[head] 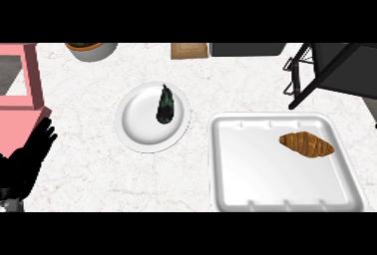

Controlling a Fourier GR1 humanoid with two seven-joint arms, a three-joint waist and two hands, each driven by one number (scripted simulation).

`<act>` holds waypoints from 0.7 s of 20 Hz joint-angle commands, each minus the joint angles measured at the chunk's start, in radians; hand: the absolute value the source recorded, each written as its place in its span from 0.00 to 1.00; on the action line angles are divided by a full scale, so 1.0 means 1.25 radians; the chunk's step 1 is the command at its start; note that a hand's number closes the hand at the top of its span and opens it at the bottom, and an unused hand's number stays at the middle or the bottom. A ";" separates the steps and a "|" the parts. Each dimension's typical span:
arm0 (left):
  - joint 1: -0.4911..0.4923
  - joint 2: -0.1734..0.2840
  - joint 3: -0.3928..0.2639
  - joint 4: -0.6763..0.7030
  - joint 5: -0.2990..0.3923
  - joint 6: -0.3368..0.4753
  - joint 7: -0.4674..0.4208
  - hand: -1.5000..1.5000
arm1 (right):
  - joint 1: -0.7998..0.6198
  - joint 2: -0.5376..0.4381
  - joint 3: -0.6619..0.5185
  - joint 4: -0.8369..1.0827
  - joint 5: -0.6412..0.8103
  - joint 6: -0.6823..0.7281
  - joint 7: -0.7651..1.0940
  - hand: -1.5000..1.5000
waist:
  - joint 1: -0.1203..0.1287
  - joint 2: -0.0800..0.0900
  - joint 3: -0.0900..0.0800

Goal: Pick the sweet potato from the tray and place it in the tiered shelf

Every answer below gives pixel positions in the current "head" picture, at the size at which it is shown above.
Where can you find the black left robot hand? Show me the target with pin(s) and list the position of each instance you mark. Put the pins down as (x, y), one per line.
(30, 156)

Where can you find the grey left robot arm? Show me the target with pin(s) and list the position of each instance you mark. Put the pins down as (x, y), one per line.
(10, 205)

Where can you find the white rectangular tray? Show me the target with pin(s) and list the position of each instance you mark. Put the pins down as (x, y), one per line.
(280, 166)

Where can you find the brown sweet potato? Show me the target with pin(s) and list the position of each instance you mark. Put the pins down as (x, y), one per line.
(306, 144)

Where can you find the pink open cabinet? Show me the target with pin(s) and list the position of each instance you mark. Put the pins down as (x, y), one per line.
(18, 99)

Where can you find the white oval plate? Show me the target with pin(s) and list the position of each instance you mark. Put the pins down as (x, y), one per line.
(146, 123)

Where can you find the dark green eggplant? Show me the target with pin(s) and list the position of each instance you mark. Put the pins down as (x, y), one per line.
(166, 106)

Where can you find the grey pot with orange rim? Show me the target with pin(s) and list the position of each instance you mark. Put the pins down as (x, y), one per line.
(93, 51)

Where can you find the brown cardboard box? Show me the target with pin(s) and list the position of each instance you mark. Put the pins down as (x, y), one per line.
(188, 50)

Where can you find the dark grey rectangular appliance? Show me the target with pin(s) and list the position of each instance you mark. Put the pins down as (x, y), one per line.
(247, 49)

